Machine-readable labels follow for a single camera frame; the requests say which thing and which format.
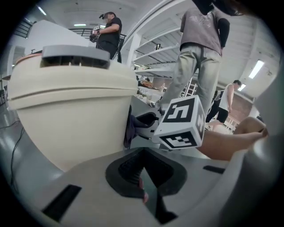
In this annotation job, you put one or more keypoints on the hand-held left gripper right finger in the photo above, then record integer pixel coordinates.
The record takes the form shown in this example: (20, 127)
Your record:
(160, 177)

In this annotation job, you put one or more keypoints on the dark purple cloth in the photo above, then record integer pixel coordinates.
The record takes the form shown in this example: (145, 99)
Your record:
(130, 129)

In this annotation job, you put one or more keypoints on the black metal railing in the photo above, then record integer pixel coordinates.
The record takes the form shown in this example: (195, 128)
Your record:
(82, 32)

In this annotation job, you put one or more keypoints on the metal ladder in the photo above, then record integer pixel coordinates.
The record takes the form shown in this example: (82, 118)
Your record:
(189, 87)

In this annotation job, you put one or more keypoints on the white metal shelving unit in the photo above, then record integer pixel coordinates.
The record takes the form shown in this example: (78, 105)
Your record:
(155, 51)

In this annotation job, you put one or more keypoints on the ceiling light panel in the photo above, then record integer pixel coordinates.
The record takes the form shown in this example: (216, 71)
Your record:
(256, 69)
(79, 25)
(41, 10)
(241, 87)

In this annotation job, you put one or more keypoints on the cream trash bin grey lid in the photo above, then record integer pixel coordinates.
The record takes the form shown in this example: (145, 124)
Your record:
(73, 115)

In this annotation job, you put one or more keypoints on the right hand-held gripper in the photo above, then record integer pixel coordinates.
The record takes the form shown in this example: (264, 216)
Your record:
(182, 124)

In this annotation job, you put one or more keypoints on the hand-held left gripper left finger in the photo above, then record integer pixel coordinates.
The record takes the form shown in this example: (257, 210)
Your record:
(131, 177)

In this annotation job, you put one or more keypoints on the person's right forearm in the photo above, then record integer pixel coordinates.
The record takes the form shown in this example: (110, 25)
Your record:
(224, 144)

